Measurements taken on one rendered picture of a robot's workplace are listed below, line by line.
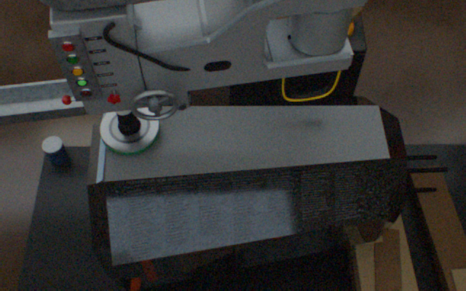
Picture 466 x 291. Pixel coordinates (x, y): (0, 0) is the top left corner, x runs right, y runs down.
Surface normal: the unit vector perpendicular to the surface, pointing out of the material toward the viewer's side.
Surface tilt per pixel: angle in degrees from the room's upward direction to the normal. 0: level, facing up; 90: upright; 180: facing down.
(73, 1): 90
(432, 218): 0
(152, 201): 45
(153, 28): 4
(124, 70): 90
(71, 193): 0
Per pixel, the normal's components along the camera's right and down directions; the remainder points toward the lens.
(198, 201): 0.07, 0.23
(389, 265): 0.00, -0.52
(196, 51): 0.17, 0.84
